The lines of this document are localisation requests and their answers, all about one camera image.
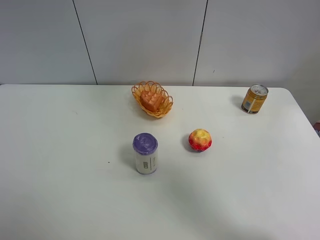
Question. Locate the brown waffle slice bakery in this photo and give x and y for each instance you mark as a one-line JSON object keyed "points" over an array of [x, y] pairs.
{"points": [[151, 100]]}

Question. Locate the orange woven plastic basket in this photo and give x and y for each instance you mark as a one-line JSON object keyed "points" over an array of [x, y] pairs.
{"points": [[166, 104]]}

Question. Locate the white can purple lid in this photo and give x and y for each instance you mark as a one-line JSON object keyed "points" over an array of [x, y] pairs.
{"points": [[145, 146]]}

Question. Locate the red yellow toy fruit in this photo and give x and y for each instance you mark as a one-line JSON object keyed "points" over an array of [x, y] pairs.
{"points": [[200, 140]]}

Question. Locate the golden yellow drink can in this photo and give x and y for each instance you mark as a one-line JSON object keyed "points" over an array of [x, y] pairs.
{"points": [[254, 98]]}

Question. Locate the dark object at right edge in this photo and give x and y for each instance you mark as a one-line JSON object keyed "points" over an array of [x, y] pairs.
{"points": [[316, 127]]}

